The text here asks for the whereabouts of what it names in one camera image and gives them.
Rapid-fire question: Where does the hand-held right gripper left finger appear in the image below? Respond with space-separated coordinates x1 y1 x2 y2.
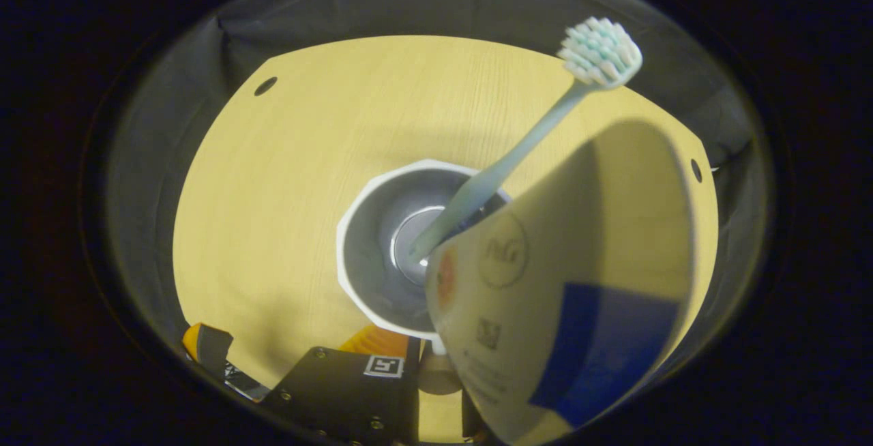
261 324 424 446

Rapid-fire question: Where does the pale green toothbrush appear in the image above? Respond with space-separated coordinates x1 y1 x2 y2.
408 16 644 264

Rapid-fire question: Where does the white toothpaste tube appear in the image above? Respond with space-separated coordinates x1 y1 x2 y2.
424 119 696 446

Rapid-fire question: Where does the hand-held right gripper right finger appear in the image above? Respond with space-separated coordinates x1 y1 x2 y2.
460 389 493 445

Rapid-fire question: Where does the white cup with wooden handle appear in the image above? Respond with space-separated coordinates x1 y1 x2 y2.
336 158 512 396

